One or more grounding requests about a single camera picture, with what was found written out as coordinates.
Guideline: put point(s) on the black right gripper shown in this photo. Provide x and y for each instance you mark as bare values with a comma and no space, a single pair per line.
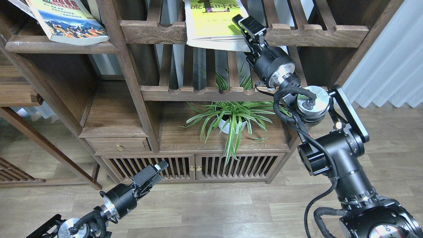
272,64

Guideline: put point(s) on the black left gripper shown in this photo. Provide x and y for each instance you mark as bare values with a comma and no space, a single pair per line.
122,199

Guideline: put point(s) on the yellow cover book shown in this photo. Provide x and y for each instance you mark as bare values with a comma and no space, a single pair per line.
209,24

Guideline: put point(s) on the blue landscape cover book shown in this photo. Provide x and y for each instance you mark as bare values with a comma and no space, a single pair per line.
68,21

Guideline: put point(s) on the maroon book white characters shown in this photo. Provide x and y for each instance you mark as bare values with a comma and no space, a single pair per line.
22,5

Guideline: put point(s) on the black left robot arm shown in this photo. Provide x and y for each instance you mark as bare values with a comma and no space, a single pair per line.
88,226

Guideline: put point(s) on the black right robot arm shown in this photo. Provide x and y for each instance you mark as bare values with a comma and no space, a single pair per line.
332,138

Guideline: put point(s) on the brass drawer knob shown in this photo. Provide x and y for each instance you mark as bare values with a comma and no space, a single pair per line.
119,147

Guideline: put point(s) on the green spider plant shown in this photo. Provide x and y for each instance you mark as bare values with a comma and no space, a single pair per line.
235,111

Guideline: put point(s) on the white plant pot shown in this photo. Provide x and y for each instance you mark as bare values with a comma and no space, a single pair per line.
225,126

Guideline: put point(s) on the dark wooden bookshelf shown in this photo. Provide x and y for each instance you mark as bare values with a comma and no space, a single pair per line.
133,88

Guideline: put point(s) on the white pleated curtain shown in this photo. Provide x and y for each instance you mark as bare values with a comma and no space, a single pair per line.
392,70

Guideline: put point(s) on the white upright book spine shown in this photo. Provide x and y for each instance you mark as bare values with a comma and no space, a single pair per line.
94,10

